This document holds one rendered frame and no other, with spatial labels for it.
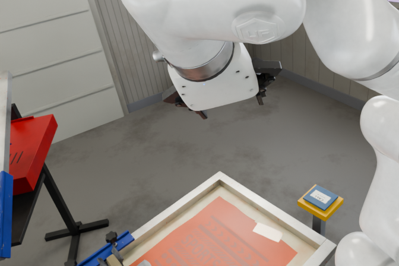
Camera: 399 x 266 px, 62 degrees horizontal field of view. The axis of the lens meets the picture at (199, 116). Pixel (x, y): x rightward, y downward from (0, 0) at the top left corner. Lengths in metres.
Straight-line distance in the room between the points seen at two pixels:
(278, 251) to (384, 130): 0.85
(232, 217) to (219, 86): 1.03
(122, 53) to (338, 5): 3.77
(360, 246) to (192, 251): 0.75
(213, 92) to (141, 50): 3.73
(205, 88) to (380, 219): 0.37
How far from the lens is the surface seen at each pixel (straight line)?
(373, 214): 0.64
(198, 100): 0.43
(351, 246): 0.71
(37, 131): 2.09
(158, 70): 4.28
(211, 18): 0.26
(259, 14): 0.25
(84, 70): 3.97
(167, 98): 0.47
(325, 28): 0.38
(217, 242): 1.33
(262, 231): 1.34
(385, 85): 0.42
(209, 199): 1.48
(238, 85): 0.41
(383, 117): 0.53
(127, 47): 4.07
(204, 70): 0.35
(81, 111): 4.13
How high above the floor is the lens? 2.00
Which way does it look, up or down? 31 degrees down
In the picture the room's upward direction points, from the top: 10 degrees counter-clockwise
